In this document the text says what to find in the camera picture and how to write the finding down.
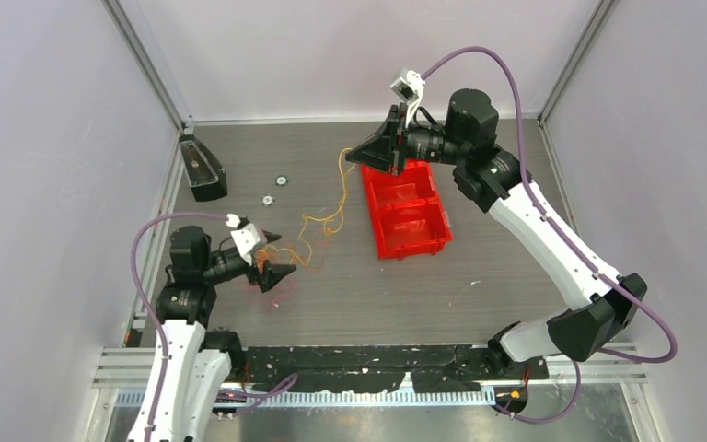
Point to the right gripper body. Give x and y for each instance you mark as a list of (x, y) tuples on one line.
[(424, 143)]

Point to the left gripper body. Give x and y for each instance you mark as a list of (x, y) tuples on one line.
[(225, 266)]

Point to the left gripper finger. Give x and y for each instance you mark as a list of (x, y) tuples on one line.
[(271, 274), (267, 237)]

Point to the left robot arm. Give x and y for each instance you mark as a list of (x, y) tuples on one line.
[(191, 362)]

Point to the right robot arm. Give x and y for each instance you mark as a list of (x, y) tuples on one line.
[(595, 310)]

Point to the green poker chip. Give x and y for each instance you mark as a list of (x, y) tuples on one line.
[(281, 180)]

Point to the red compartment bin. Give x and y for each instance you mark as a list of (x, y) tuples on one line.
[(406, 212)]

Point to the black metronome box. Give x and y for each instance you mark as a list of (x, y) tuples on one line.
[(206, 175)]

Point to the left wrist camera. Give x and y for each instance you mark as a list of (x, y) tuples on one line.
[(247, 237)]

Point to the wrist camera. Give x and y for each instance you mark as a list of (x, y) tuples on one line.
[(409, 86), (247, 237)]

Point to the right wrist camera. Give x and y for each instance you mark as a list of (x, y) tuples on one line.
[(409, 86)]

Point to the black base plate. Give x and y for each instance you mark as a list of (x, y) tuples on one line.
[(379, 368)]

